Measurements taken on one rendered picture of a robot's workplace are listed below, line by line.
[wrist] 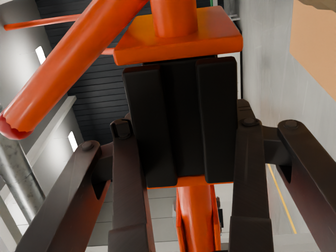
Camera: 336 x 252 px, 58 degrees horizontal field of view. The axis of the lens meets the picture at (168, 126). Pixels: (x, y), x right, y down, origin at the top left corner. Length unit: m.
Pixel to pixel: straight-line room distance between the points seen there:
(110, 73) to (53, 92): 11.57
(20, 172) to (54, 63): 6.63
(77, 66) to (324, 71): 0.22
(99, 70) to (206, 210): 11.64
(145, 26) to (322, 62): 0.19
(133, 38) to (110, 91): 11.87
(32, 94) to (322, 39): 0.25
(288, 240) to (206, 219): 3.07
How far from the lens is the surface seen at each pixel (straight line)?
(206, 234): 0.23
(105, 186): 0.16
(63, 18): 9.02
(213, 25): 0.16
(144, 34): 0.16
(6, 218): 3.38
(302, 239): 3.31
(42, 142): 9.94
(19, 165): 6.74
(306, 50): 0.36
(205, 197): 0.20
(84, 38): 0.18
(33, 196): 7.18
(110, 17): 0.17
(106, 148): 0.16
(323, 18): 0.32
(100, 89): 12.12
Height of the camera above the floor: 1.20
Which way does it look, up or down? 6 degrees up
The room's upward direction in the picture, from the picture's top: 96 degrees counter-clockwise
